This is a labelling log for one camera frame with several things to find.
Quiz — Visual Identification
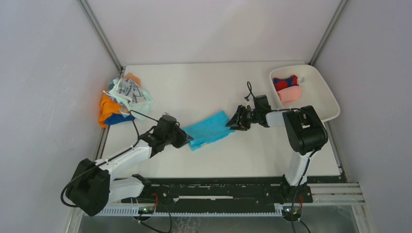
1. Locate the white plastic tray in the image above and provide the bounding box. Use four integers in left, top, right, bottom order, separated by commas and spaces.
269, 65, 341, 122

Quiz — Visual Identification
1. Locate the dark blue towel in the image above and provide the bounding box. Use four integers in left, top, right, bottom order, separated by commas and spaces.
103, 114, 135, 128

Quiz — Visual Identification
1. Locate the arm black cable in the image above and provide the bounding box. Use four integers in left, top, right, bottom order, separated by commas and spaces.
244, 81, 319, 233
60, 110, 162, 208

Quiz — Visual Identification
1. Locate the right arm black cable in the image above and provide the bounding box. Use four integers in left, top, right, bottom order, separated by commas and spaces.
244, 81, 319, 233

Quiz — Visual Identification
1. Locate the mint green towel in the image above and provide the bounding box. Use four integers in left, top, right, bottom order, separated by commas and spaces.
105, 79, 153, 116

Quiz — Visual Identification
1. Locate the orange towel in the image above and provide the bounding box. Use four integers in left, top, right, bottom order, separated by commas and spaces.
98, 73, 141, 127

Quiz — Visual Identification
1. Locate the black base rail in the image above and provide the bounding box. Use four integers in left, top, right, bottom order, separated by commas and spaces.
139, 177, 313, 214

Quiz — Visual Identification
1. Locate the red blue rolled towel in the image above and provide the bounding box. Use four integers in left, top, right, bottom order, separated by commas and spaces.
273, 75, 299, 92

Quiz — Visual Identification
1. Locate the bright blue towel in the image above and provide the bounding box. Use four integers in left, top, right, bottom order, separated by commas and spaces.
183, 111, 235, 151

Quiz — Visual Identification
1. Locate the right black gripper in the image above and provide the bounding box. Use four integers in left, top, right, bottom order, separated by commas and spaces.
227, 104, 261, 131

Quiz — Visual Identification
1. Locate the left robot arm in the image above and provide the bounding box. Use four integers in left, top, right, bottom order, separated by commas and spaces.
60, 125, 193, 216

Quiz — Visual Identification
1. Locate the pink rolled towel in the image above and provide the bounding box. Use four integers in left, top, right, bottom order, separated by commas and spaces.
277, 85, 302, 104

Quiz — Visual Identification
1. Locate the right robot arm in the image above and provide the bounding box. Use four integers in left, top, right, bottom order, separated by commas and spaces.
226, 105, 328, 202

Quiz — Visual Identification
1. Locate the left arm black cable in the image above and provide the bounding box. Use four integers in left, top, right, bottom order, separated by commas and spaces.
60, 110, 162, 208

